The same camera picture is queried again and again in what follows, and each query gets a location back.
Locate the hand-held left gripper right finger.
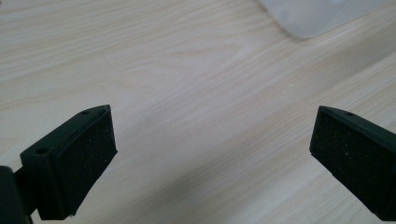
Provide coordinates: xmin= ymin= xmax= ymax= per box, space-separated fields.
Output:
xmin=309 ymin=105 xmax=396 ymax=222

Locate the translucent white plastic container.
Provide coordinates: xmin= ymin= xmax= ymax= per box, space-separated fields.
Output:
xmin=255 ymin=0 xmax=389 ymax=39

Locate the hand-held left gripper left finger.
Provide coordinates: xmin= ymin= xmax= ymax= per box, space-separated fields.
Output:
xmin=13 ymin=104 xmax=119 ymax=221

